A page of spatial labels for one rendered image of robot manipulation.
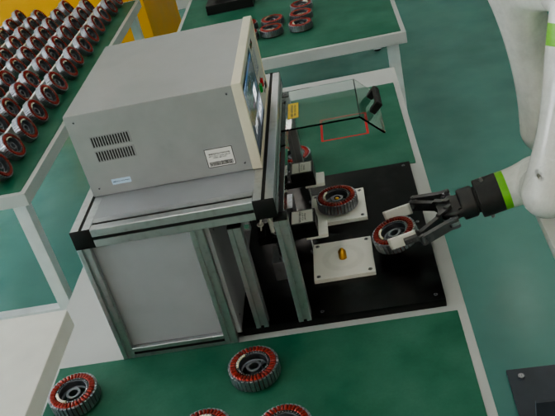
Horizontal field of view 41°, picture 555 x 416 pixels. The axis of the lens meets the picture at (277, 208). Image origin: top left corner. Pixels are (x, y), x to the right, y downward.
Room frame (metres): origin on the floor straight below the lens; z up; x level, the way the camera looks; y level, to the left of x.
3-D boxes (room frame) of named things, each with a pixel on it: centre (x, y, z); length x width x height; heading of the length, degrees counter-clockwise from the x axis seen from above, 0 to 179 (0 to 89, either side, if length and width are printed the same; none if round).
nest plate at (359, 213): (1.75, -0.16, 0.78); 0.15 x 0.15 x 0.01; 81
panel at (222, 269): (1.67, 0.11, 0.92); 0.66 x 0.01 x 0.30; 171
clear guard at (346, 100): (1.81, -0.17, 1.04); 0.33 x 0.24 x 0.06; 81
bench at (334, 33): (4.01, -0.31, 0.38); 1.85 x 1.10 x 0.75; 171
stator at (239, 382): (1.21, 0.13, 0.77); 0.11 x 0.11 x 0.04
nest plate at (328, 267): (1.51, -0.13, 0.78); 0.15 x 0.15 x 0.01; 81
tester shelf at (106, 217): (1.68, 0.17, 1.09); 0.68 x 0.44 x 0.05; 171
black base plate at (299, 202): (1.63, -0.13, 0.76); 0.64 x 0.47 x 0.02; 171
